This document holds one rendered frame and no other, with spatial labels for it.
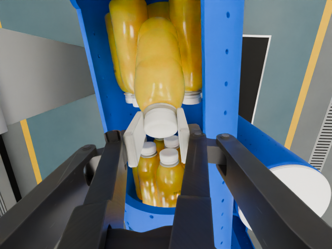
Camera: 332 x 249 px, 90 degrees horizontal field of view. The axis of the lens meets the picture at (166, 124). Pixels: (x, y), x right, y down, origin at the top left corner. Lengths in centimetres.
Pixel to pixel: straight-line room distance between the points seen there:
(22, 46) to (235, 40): 71
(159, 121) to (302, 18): 167
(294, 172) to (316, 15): 142
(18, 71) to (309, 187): 101
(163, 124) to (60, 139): 175
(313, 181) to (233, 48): 50
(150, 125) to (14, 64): 65
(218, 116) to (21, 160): 215
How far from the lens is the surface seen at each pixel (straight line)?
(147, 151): 38
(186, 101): 34
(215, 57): 24
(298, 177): 63
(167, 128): 18
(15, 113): 76
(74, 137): 182
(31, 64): 83
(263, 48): 146
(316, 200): 72
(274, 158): 61
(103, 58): 41
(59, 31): 170
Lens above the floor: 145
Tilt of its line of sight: 71 degrees down
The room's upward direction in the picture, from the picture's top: 177 degrees counter-clockwise
